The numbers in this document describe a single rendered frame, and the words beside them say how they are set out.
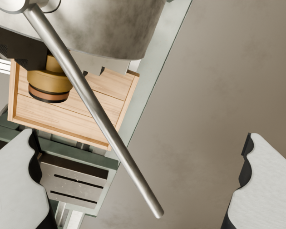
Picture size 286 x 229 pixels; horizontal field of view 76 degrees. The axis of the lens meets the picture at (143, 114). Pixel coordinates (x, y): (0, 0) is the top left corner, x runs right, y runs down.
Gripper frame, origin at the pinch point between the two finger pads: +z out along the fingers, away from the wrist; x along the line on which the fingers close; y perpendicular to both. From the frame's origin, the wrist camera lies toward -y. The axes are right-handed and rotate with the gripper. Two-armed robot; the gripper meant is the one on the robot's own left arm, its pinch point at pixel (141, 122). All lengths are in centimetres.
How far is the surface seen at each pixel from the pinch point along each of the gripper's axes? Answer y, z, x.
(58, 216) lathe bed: 84, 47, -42
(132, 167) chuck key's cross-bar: 6.8, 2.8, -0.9
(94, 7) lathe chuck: -7.2, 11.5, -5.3
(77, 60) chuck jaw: 0.7, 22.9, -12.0
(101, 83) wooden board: 12.3, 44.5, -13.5
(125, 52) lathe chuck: -1.9, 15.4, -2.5
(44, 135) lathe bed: 34, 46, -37
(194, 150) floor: 110, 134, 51
